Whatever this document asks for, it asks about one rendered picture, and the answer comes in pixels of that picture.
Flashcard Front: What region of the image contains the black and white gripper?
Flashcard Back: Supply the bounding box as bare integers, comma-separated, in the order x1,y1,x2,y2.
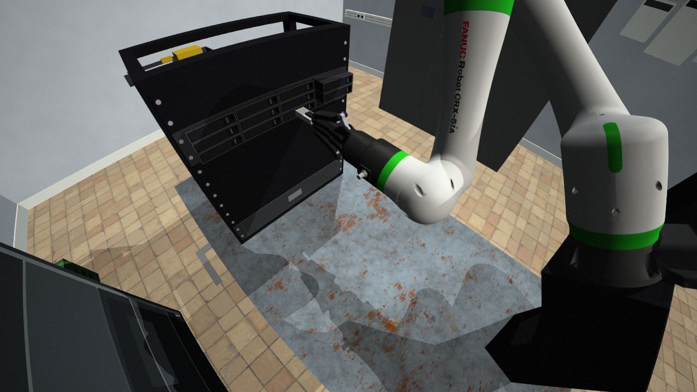
295,107,376,169

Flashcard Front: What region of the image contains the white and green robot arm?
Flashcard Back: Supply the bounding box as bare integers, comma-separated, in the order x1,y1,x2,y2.
357,0,697,289

